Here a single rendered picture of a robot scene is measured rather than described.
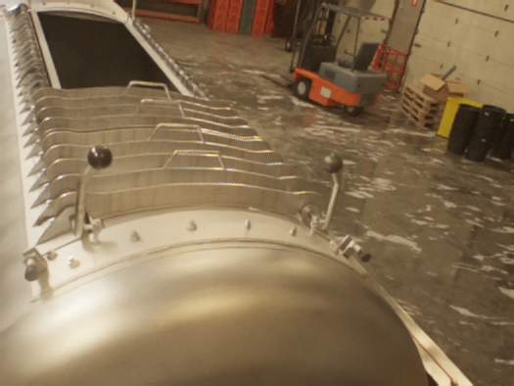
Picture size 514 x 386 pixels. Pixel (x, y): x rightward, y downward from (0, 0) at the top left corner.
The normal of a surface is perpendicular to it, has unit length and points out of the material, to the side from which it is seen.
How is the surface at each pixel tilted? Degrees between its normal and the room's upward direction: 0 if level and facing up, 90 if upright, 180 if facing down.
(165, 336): 61
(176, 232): 9
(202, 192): 90
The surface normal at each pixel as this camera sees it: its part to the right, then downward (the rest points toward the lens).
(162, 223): 0.00, -0.88
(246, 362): 0.39, 0.05
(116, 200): 0.36, 0.44
